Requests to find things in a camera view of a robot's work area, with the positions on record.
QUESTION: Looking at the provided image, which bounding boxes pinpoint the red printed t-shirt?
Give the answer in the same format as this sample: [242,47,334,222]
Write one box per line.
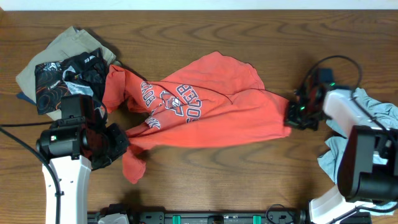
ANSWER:
[103,52,291,184]

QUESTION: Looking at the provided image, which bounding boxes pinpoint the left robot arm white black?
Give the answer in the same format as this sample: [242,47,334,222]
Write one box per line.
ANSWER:
[37,123,129,223]

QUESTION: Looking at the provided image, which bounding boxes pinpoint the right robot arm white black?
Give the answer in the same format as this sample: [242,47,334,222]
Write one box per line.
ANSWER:
[286,83,397,223]

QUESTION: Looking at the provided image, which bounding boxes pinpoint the black orange patterned shorts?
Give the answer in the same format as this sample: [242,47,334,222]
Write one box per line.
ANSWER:
[34,48,108,115]

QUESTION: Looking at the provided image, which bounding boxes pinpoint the light blue grey garment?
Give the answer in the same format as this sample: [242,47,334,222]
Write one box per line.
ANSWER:
[310,88,397,223]

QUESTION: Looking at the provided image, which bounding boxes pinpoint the dark blue folded garment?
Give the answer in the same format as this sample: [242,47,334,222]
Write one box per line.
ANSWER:
[16,92,36,105]

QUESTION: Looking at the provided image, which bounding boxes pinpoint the khaki folded trousers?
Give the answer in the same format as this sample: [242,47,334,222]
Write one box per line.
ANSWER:
[16,27,116,120]

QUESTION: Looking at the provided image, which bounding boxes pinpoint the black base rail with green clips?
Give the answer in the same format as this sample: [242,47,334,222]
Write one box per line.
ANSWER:
[87,204,310,224]

